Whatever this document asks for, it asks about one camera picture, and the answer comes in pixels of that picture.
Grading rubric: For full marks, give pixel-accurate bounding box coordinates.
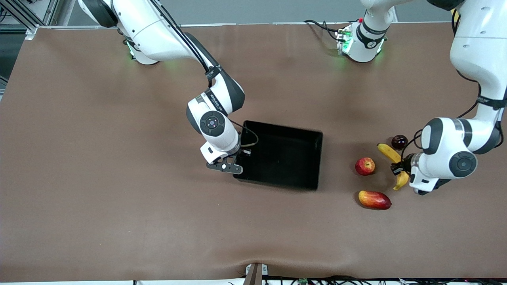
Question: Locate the yellow banana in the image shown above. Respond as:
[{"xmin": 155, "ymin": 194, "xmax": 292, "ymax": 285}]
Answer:
[{"xmin": 376, "ymin": 143, "xmax": 410, "ymax": 191}]

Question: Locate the small red yellow apple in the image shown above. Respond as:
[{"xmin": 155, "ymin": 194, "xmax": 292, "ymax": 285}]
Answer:
[{"xmin": 355, "ymin": 157, "xmax": 376, "ymax": 176}]

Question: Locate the black rectangular plastic tray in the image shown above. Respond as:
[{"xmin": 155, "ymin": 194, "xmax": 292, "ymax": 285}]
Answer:
[{"xmin": 233, "ymin": 121, "xmax": 324, "ymax": 191}]

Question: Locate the red yellow mango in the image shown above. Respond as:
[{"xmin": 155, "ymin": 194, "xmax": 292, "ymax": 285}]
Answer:
[{"xmin": 358, "ymin": 190, "xmax": 392, "ymax": 210}]

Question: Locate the brown table mat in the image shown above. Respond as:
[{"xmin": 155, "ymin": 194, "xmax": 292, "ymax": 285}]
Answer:
[{"xmin": 0, "ymin": 22, "xmax": 507, "ymax": 282}]

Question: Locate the grey camera stand bracket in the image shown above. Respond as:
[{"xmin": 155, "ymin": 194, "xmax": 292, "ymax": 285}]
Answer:
[{"xmin": 242, "ymin": 262, "xmax": 269, "ymax": 285}]

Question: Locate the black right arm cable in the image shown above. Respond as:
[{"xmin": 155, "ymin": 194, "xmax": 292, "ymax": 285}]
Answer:
[{"xmin": 149, "ymin": 0, "xmax": 259, "ymax": 149}]

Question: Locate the black cable bundle along table edge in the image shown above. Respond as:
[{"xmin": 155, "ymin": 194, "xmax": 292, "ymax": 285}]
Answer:
[{"xmin": 131, "ymin": 275, "xmax": 507, "ymax": 285}]

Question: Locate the black left arm base cable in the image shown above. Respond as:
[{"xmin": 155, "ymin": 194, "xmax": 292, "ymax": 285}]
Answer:
[{"xmin": 303, "ymin": 19, "xmax": 347, "ymax": 42}]

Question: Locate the aluminium frame with black struts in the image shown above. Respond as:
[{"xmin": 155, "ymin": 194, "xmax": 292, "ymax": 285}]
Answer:
[{"xmin": 0, "ymin": 0, "xmax": 60, "ymax": 40}]

